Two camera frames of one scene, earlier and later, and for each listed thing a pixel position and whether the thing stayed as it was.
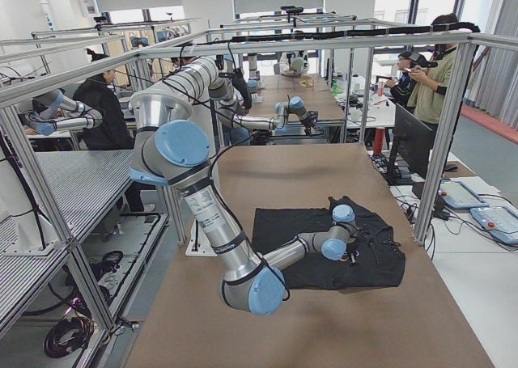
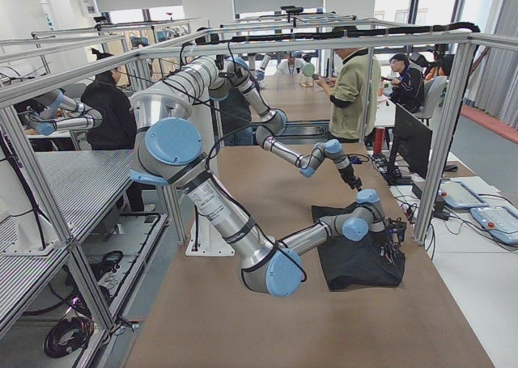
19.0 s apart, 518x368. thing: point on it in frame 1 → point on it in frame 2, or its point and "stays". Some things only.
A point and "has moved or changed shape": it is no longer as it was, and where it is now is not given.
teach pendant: x=456 y=194 stays
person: x=430 y=84 → x=355 y=87
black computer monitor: x=412 y=143 stays
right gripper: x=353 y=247 → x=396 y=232
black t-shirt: x=381 y=260 has moved or changed shape
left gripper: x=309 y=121 → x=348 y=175
